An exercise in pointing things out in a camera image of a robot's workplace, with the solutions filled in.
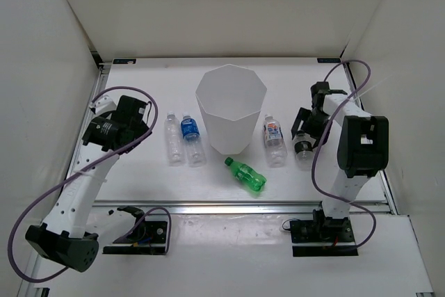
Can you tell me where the green plastic soda bottle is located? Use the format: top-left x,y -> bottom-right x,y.
225,157 -> 267,193

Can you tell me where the clear unlabeled plastic bottle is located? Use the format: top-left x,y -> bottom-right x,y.
164,111 -> 184,166

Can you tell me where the left aluminium side rail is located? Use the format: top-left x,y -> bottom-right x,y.
65,51 -> 110,177

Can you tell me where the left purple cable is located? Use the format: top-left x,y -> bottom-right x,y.
7,86 -> 161,282

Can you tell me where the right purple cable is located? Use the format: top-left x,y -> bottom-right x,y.
311,60 -> 378,250

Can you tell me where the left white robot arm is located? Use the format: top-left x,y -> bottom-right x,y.
25,95 -> 149,272

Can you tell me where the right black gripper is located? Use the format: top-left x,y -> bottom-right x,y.
291,107 -> 332,149

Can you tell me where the aluminium front rail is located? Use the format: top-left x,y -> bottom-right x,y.
92,200 -> 392,215

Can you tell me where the white octagonal plastic bin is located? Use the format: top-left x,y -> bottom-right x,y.
195,64 -> 267,155

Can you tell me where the purple cable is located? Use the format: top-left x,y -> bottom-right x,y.
311,60 -> 378,250
7,86 -> 161,282

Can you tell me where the black label plastic bottle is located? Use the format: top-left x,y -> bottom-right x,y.
293,130 -> 314,170

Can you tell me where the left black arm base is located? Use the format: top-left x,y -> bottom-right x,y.
102,206 -> 172,255

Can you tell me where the blue label plastic bottle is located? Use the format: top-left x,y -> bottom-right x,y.
180,113 -> 206,167

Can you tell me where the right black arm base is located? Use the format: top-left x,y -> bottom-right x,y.
282,219 -> 359,257

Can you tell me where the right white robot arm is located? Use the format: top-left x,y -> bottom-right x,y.
290,81 -> 389,243

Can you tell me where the white orange label bottle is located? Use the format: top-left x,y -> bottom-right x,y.
262,114 -> 287,168

